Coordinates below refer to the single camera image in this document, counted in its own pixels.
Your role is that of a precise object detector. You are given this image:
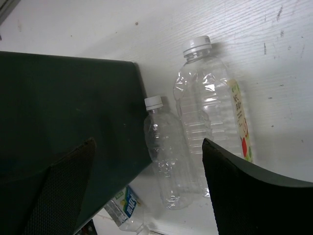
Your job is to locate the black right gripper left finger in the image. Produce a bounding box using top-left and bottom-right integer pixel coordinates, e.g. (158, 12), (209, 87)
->
(22, 138), (96, 235)

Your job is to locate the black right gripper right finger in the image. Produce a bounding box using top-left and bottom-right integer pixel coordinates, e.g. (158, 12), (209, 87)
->
(202, 139), (313, 235)

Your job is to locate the clear bottle blue white label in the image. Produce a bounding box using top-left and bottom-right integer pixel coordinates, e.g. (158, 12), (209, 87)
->
(104, 186), (151, 235)

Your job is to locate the large clear bottle fruit label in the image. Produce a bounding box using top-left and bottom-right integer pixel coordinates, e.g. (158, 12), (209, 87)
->
(173, 36), (253, 198)

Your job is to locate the small clear bottle white cap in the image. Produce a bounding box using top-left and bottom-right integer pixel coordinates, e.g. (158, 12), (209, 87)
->
(144, 95), (193, 210)

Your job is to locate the dark green plastic bin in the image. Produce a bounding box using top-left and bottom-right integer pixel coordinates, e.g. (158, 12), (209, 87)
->
(0, 51), (151, 235)

